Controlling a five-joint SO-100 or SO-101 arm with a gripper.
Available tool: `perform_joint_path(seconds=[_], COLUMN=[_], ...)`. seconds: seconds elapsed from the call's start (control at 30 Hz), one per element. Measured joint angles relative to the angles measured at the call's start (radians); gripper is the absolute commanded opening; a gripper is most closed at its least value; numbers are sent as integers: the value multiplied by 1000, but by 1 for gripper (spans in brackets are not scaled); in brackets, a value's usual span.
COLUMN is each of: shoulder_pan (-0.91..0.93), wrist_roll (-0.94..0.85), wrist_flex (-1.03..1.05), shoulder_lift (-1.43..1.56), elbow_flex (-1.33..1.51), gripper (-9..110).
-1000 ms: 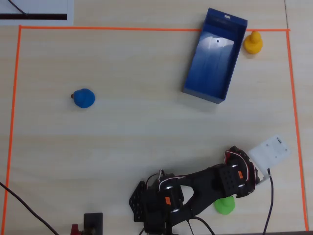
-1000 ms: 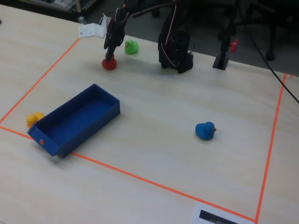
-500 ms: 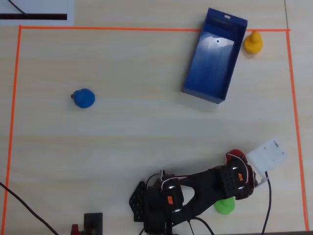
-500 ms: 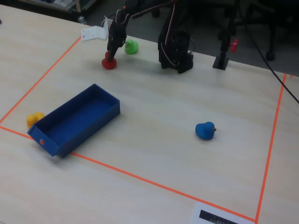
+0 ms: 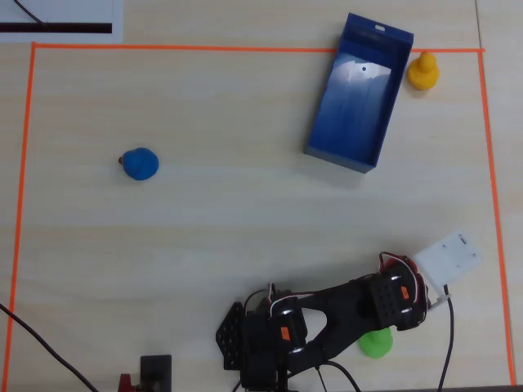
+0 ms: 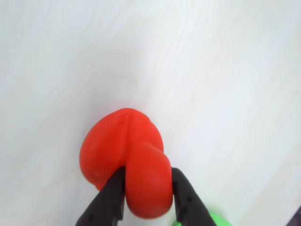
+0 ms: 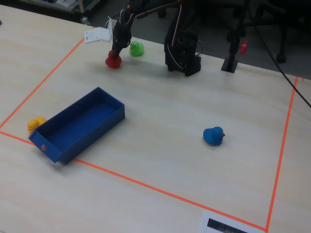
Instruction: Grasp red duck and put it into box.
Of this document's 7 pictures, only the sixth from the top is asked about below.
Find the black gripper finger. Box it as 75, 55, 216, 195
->
75, 166, 126, 226
172, 168, 218, 226

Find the red rubber duck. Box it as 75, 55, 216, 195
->
79, 107, 174, 221

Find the green rubber duck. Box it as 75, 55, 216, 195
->
173, 210, 234, 226

